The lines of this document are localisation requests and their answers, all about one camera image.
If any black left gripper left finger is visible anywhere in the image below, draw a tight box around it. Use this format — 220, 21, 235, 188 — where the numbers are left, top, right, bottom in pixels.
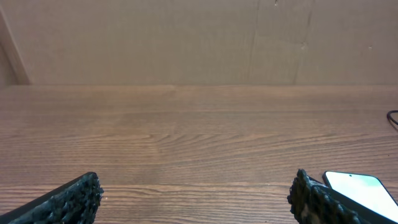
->
1, 172, 104, 224

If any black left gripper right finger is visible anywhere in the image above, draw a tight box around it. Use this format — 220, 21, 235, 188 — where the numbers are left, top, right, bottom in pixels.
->
287, 169, 395, 224

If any Samsung Galaxy smartphone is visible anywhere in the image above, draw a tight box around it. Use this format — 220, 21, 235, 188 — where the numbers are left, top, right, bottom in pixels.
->
323, 171, 397, 223

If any black USB charging cable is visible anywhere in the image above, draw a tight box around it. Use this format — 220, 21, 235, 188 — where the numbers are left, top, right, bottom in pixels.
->
386, 110, 398, 131

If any cardboard backdrop panel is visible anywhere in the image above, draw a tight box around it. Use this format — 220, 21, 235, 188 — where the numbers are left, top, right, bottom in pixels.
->
1, 1, 397, 85

